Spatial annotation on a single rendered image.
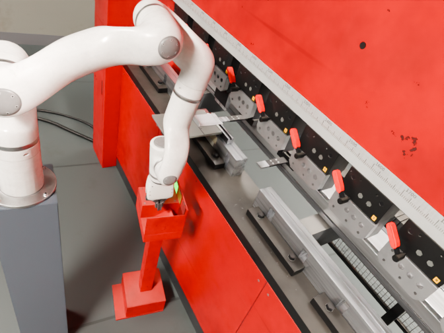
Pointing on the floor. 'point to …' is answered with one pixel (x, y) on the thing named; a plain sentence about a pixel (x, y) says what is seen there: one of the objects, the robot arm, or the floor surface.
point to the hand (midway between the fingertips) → (158, 204)
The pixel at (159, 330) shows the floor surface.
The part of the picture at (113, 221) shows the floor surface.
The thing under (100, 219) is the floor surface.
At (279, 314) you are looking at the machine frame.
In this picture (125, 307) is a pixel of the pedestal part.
